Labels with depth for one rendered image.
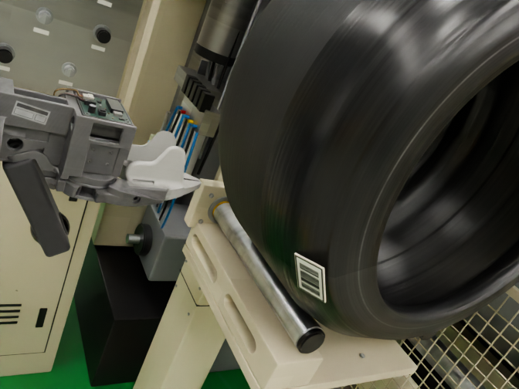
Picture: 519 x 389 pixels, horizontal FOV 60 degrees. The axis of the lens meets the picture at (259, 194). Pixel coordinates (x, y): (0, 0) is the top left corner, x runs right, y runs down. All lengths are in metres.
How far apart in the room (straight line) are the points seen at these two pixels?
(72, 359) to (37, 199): 1.31
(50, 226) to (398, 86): 0.36
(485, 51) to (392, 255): 0.54
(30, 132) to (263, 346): 0.44
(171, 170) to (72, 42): 0.71
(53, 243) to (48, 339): 1.09
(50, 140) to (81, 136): 0.03
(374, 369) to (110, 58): 0.88
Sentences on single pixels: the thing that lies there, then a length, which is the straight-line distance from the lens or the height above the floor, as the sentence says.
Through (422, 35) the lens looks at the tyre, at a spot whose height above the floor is 1.31.
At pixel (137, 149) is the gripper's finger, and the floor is 1.10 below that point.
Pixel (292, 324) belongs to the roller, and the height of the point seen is 0.91.
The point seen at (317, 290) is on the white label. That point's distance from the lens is 0.53.
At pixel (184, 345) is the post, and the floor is 0.49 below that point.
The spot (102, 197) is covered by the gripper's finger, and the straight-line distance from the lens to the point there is 0.44.
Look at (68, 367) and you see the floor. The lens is 1.71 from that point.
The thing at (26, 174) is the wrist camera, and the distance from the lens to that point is 0.44.
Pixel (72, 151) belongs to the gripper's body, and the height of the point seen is 1.11.
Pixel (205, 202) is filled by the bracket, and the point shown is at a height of 0.91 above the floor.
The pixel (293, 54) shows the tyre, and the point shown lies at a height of 1.25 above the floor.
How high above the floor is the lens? 1.29
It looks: 22 degrees down
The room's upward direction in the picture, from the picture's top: 24 degrees clockwise
